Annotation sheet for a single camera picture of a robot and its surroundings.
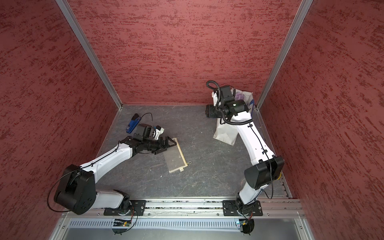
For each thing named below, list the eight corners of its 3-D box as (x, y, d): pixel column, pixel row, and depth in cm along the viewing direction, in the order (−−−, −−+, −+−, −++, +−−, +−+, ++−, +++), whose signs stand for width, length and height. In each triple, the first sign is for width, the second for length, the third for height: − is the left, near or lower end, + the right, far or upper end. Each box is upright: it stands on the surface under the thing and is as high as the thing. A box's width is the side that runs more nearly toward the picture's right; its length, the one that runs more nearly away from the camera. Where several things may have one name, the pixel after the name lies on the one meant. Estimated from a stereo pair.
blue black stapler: (127, 132, 106) (125, 129, 103) (135, 116, 116) (134, 113, 113) (133, 133, 106) (131, 130, 103) (142, 117, 116) (140, 113, 113)
